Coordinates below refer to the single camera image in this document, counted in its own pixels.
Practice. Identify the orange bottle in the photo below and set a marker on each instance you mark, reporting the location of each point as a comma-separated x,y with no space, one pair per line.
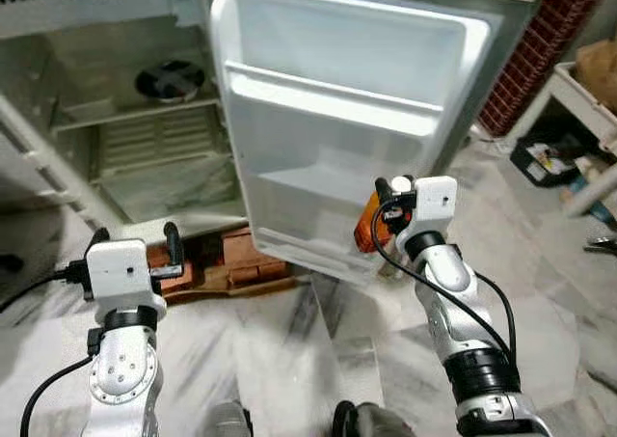
368,227

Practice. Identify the grey fridge door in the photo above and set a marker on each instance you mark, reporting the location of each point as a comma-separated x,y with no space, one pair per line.
337,157

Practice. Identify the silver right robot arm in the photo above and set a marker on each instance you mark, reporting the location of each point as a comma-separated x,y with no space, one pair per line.
463,331

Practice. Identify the orange brick fridge stand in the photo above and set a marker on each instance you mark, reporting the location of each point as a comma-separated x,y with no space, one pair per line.
231,263

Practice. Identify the black box with items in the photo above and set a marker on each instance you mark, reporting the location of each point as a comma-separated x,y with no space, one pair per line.
542,162

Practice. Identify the white table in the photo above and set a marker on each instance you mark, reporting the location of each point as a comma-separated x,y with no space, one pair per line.
588,99

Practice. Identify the grey left robot leg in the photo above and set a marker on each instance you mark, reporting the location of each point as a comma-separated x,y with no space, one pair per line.
228,422

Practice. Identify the grey robot leg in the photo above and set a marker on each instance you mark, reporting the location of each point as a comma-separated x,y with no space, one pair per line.
228,422
371,423

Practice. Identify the dark metal bowl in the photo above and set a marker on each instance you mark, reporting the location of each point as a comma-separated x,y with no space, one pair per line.
170,80

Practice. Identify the brown bag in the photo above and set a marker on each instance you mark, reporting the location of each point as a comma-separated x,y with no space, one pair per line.
600,70

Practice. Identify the grey right robot leg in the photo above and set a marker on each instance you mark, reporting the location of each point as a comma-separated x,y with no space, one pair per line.
371,423

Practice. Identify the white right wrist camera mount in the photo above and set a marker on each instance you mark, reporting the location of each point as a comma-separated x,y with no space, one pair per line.
434,204

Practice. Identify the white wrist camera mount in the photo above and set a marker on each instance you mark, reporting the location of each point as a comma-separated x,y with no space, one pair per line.
434,204
118,273

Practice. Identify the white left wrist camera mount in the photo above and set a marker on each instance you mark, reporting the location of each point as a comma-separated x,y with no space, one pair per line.
118,273

